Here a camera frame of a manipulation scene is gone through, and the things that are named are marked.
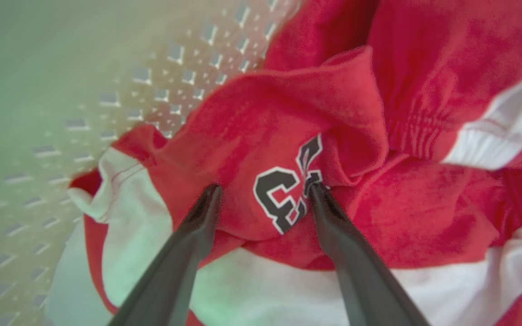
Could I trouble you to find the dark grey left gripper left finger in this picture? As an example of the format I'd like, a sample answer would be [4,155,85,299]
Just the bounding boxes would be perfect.
[108,183,223,326]

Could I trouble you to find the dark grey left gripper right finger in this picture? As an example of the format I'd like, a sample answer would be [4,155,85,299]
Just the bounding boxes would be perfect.
[309,182,430,326]

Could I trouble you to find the red and white jersey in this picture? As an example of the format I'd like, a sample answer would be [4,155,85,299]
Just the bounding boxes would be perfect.
[43,0,522,326]

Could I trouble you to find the white perforated laundry basket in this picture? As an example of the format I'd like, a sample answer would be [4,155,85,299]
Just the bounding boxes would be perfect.
[0,0,305,326]

